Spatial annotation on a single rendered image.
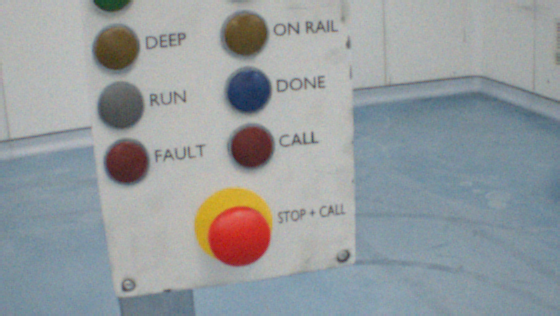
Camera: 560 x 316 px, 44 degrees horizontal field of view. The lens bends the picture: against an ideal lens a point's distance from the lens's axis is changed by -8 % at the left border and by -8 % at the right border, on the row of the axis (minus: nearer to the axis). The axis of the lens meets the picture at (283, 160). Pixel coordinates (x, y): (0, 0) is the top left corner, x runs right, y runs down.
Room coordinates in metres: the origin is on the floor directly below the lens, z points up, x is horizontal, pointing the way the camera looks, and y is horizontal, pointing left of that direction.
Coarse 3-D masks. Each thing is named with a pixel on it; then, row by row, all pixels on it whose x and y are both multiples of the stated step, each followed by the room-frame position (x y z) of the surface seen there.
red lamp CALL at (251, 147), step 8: (248, 128) 0.45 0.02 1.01; (256, 128) 0.45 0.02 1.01; (240, 136) 0.45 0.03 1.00; (248, 136) 0.45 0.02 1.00; (256, 136) 0.45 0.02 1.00; (264, 136) 0.45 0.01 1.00; (232, 144) 0.45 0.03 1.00; (240, 144) 0.45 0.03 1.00; (248, 144) 0.45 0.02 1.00; (256, 144) 0.45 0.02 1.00; (264, 144) 0.45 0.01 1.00; (272, 144) 0.45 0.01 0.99; (232, 152) 0.45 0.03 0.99; (240, 152) 0.45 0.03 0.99; (248, 152) 0.45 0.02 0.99; (256, 152) 0.45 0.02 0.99; (264, 152) 0.45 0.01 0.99; (240, 160) 0.45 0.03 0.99; (248, 160) 0.45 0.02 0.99; (256, 160) 0.45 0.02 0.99; (264, 160) 0.45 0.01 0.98
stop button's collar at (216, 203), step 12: (216, 192) 0.45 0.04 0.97; (228, 192) 0.45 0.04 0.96; (240, 192) 0.45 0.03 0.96; (252, 192) 0.45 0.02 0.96; (204, 204) 0.45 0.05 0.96; (216, 204) 0.45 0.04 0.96; (228, 204) 0.45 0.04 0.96; (240, 204) 0.45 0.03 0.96; (252, 204) 0.45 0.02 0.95; (264, 204) 0.46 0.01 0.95; (336, 204) 0.47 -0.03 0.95; (204, 216) 0.45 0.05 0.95; (216, 216) 0.45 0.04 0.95; (264, 216) 0.46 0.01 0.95; (312, 216) 0.47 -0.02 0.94; (324, 216) 0.47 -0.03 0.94; (204, 228) 0.45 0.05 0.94; (204, 240) 0.45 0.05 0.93
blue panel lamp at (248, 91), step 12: (240, 72) 0.45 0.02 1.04; (252, 72) 0.45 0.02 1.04; (240, 84) 0.45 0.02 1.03; (252, 84) 0.45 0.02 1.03; (264, 84) 0.45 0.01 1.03; (228, 96) 0.45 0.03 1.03; (240, 96) 0.45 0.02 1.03; (252, 96) 0.45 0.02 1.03; (264, 96) 0.45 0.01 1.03; (240, 108) 0.45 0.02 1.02; (252, 108) 0.45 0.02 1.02
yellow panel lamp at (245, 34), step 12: (228, 24) 0.45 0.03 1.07; (240, 24) 0.45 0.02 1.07; (252, 24) 0.45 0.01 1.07; (264, 24) 0.45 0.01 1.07; (228, 36) 0.45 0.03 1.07; (240, 36) 0.45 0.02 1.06; (252, 36) 0.45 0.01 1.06; (264, 36) 0.45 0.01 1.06; (240, 48) 0.45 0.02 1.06; (252, 48) 0.45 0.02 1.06
